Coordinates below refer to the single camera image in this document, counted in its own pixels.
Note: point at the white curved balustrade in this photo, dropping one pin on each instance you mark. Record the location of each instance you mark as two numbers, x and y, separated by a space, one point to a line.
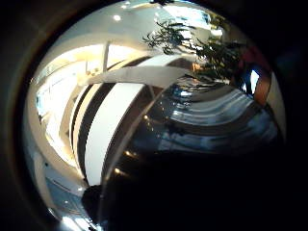
138 75

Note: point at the round ceiling lamp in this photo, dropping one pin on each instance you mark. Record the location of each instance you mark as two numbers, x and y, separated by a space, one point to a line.
123 6
117 17

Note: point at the white pillar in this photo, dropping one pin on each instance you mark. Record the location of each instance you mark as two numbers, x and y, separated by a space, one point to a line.
105 57

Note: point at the green indoor tree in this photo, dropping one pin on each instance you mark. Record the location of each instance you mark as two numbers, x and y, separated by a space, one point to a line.
215 57

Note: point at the grey curved steps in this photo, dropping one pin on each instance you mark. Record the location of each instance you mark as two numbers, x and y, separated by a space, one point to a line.
211 112

